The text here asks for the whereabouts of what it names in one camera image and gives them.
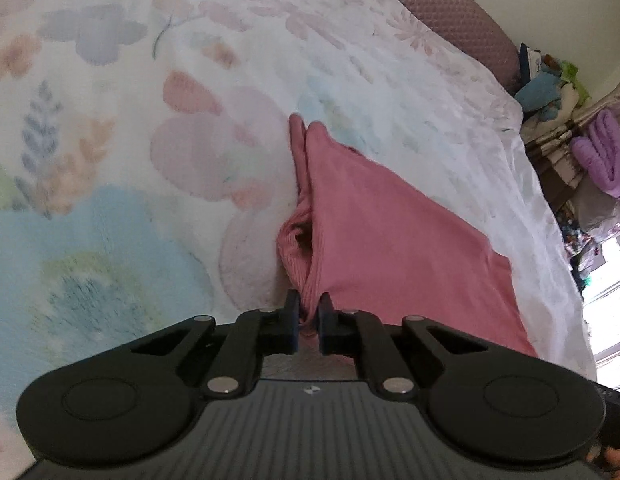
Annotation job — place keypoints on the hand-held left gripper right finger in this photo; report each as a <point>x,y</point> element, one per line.
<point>326,325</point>

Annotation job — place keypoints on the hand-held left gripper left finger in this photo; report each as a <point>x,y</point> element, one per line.
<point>291,325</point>

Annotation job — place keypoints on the pink small garment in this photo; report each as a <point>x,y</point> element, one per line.
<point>380,240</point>

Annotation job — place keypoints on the person's right hand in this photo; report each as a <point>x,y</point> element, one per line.
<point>617,460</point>

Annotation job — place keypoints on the window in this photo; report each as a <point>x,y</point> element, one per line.
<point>610,305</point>

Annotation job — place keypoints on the floral white blanket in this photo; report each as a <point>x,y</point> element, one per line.
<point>140,110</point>

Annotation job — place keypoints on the mauve textured pillow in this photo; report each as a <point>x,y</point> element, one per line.
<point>455,15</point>

